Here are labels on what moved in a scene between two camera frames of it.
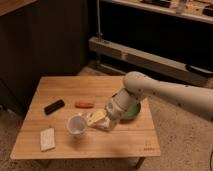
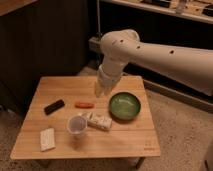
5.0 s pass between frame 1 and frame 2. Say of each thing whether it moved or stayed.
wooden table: stayed
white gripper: moved
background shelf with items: stayed
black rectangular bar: stayed
